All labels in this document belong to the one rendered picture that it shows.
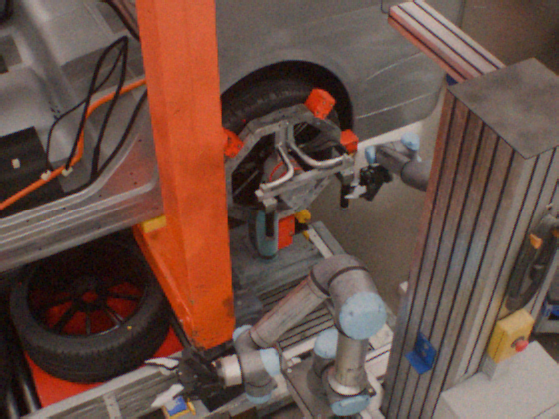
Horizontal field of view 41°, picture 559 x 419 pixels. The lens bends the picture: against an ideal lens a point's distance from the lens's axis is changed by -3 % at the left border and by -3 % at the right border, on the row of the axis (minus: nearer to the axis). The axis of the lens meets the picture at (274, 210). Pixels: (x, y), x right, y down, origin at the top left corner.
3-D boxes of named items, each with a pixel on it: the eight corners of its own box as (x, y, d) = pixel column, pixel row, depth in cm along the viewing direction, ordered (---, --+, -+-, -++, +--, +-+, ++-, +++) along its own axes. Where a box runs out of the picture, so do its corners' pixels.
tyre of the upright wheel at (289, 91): (290, 180, 366) (332, 59, 327) (316, 211, 351) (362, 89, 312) (164, 196, 332) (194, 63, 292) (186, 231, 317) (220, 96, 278)
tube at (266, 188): (279, 149, 300) (280, 128, 293) (304, 179, 289) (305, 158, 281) (240, 163, 295) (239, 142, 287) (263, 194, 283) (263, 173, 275)
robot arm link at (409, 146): (397, 146, 297) (394, 167, 305) (424, 141, 299) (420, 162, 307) (390, 133, 303) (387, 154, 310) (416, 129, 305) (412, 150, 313)
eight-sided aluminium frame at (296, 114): (329, 189, 342) (336, 90, 303) (337, 198, 338) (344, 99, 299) (219, 230, 324) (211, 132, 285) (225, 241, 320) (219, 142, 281)
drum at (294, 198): (289, 170, 321) (290, 144, 311) (315, 202, 308) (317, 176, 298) (260, 181, 316) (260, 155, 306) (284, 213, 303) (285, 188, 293)
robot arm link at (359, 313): (355, 375, 236) (372, 261, 196) (371, 416, 226) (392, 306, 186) (318, 383, 234) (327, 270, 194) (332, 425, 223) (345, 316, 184)
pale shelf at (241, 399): (257, 355, 300) (257, 350, 298) (278, 388, 289) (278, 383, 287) (156, 399, 286) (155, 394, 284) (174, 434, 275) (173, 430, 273)
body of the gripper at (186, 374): (182, 404, 200) (226, 395, 203) (178, 384, 195) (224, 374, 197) (177, 382, 206) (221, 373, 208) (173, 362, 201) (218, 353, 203)
